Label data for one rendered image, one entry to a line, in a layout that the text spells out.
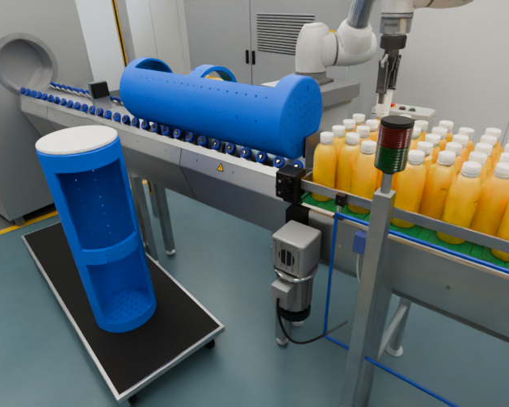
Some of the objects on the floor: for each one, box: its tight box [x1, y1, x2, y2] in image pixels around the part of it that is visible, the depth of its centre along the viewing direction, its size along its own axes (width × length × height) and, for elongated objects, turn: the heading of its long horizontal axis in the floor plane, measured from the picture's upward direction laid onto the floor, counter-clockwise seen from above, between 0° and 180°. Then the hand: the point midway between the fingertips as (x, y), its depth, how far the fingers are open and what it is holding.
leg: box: [129, 174, 158, 263], centre depth 215 cm, size 6×6×63 cm
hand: (384, 102), depth 119 cm, fingers closed on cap, 4 cm apart
